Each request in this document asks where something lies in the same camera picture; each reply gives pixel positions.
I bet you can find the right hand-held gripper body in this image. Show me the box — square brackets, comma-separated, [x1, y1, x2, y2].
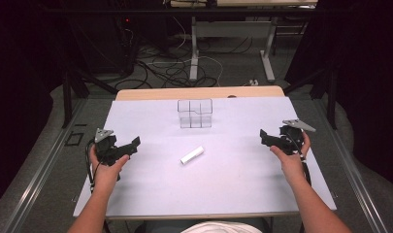
[278, 118, 317, 156]

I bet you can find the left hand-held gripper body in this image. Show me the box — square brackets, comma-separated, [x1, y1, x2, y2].
[93, 127, 131, 168]

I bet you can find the white tube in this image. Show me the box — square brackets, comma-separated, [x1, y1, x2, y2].
[180, 145, 206, 166]

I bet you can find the clear acrylic organizer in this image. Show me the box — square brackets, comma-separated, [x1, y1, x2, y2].
[177, 98, 214, 129]

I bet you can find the person's left hand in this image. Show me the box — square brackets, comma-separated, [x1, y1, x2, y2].
[88, 144, 130, 194]

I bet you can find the person's right hand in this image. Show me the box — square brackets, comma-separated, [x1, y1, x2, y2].
[269, 130, 312, 185]

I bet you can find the black metal stand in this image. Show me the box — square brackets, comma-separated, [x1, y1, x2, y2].
[282, 62, 340, 131]
[61, 62, 119, 129]

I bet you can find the white table mat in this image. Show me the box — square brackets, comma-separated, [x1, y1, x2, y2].
[72, 95, 338, 218]

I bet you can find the black computer tower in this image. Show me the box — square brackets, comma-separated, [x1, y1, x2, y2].
[110, 15, 140, 76]

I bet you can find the person's white shirt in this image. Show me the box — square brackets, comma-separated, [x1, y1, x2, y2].
[180, 220, 264, 233]

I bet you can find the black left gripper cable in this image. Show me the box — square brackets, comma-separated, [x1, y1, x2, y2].
[84, 138, 103, 192]

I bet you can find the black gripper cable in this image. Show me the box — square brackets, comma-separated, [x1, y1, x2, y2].
[284, 131, 312, 187]
[84, 138, 103, 192]

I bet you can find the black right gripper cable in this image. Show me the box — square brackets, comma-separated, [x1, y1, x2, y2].
[284, 131, 312, 187]

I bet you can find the aluminium floor rail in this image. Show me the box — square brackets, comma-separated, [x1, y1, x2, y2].
[2, 97, 88, 233]
[311, 98, 390, 233]

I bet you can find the tangle of floor cables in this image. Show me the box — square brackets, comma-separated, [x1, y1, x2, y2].
[114, 16, 254, 91]

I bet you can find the white desk frame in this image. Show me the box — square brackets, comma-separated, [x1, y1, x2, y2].
[169, 0, 318, 83]

